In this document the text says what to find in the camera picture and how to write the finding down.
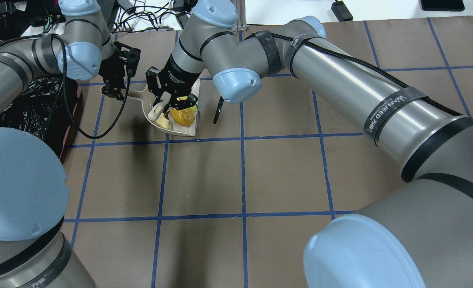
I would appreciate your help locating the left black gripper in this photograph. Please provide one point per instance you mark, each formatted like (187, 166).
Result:
(114, 74)

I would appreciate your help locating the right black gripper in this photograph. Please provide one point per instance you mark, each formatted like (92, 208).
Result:
(175, 78)

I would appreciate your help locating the beige plastic dustpan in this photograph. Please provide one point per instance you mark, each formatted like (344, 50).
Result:
(144, 96)

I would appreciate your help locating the beige hand brush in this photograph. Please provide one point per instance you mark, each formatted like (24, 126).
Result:
(157, 106)

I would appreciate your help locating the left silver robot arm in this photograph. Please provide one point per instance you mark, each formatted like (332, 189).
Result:
(34, 253)

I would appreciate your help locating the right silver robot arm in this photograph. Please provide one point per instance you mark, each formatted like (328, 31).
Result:
(239, 202)

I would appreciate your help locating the black lined trash bin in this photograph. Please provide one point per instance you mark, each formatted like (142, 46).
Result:
(41, 111)

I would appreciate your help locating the yellow sponge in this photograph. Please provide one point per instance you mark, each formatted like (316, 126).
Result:
(186, 102)

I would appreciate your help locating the crumpled yellow paper ball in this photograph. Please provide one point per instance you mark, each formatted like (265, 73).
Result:
(184, 117)

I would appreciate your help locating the pale crumpled paper scrap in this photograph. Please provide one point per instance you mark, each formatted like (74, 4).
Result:
(163, 123)

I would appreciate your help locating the black power adapter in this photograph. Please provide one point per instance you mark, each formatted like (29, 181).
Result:
(341, 11)

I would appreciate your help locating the aluminium frame post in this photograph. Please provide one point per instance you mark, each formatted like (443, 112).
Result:
(241, 22)

